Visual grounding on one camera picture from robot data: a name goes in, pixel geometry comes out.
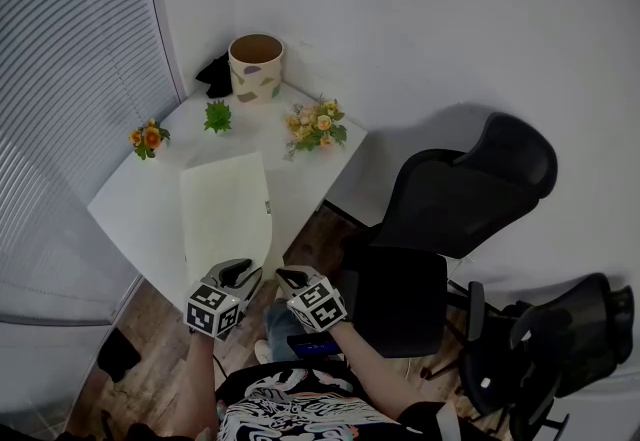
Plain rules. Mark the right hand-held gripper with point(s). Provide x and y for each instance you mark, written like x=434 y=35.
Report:
x=320 y=306

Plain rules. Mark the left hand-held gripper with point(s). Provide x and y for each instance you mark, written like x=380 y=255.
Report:
x=210 y=309

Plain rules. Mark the person's left forearm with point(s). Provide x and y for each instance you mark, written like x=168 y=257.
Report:
x=197 y=379

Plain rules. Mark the person's right forearm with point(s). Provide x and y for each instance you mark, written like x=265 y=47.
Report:
x=372 y=374

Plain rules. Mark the person's blue jeans leg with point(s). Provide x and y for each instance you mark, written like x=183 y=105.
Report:
x=283 y=329

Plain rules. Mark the black device with blue screen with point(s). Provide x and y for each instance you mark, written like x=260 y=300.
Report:
x=314 y=346

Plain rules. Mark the person's white shoe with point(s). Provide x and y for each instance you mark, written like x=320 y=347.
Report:
x=263 y=352

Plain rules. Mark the black and white patterned shirt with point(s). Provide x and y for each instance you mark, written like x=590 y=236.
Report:
x=300 y=409

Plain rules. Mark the black flat object on floor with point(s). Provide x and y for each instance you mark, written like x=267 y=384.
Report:
x=119 y=354

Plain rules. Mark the yellow flower bouquet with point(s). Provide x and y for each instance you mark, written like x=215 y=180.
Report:
x=316 y=128

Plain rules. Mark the small green plant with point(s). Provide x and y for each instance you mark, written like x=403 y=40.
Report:
x=218 y=116

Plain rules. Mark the orange flowers in white pot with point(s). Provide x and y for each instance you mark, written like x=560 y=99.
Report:
x=149 y=138

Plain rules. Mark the cream patterned round bin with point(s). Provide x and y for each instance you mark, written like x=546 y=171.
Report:
x=256 y=74

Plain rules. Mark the black cloth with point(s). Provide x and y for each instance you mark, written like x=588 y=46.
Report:
x=215 y=75

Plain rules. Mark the grey window blinds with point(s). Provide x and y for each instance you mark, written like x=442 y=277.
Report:
x=65 y=129

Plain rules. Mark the black mesh office chair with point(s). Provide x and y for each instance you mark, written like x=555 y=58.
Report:
x=550 y=354

